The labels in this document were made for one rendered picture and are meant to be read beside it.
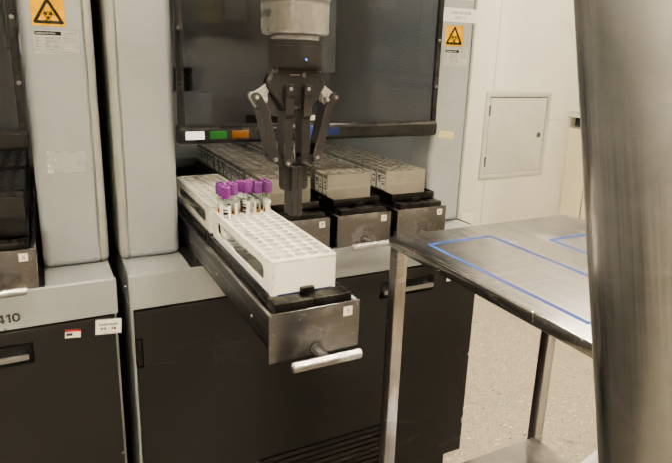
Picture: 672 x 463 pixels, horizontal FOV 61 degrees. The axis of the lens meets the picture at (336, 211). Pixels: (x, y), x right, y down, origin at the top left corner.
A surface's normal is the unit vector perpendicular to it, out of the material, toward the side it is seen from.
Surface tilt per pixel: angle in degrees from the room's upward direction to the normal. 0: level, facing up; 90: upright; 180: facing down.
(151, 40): 90
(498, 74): 90
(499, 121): 90
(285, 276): 90
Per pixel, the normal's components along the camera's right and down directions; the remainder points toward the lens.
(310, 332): 0.45, 0.24
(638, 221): -0.92, 0.11
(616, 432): -0.99, 0.09
